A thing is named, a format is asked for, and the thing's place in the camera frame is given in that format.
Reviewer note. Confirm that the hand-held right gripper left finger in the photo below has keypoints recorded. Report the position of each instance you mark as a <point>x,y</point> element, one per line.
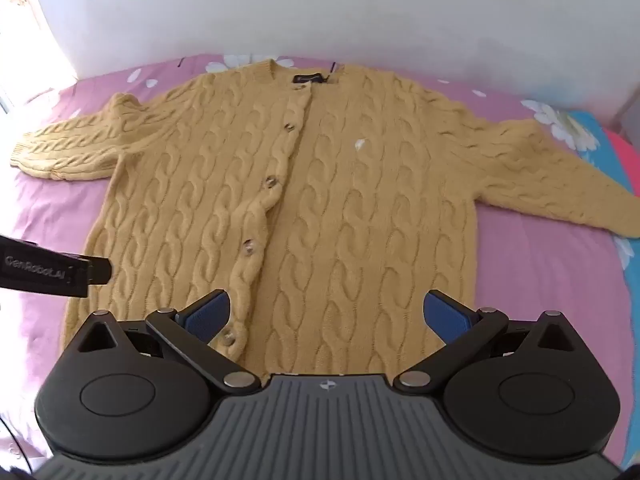
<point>211,316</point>

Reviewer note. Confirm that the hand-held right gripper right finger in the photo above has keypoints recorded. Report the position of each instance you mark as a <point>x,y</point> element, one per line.
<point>446,318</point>

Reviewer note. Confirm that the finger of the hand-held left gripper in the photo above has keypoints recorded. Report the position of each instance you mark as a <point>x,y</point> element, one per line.
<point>99,270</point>

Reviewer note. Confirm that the pink floral bed sheet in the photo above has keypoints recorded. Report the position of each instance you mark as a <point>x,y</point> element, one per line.
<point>55,210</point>

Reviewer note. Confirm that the blue floral cloth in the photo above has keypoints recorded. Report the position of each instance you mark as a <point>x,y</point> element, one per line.
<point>585,130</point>

